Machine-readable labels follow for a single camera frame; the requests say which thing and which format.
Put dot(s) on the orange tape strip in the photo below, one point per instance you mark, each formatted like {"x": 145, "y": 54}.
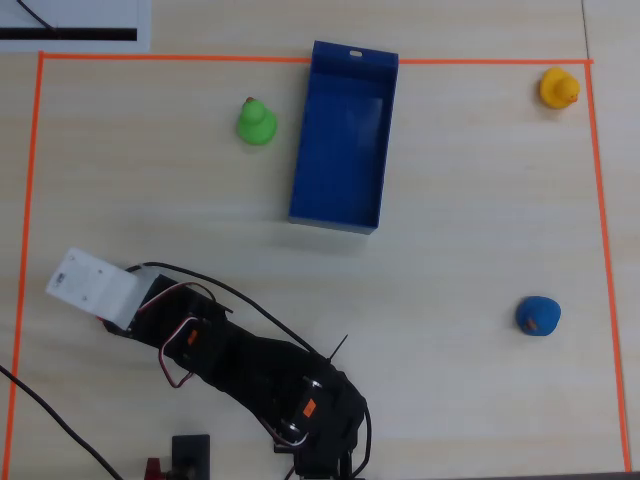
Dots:
{"x": 27, "y": 210}
{"x": 602, "y": 225}
{"x": 200, "y": 58}

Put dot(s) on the yellow rubber duck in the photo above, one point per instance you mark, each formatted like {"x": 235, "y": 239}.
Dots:
{"x": 557, "y": 87}

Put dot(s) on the green rubber duck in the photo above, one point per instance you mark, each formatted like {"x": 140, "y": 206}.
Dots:
{"x": 256, "y": 125}

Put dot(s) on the black table clamp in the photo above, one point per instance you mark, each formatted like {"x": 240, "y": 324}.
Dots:
{"x": 191, "y": 452}

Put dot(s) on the blue rubber duck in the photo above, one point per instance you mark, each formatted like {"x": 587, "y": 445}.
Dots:
{"x": 539, "y": 315}

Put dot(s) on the white paper with black bar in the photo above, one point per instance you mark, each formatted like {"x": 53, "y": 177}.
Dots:
{"x": 75, "y": 15}

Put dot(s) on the white camera box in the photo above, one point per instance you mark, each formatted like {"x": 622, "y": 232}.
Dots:
{"x": 92, "y": 287}

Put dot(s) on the blue plastic box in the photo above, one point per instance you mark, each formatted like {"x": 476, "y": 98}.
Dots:
{"x": 345, "y": 150}

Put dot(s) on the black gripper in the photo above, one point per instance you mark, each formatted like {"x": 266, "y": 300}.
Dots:
{"x": 119, "y": 327}

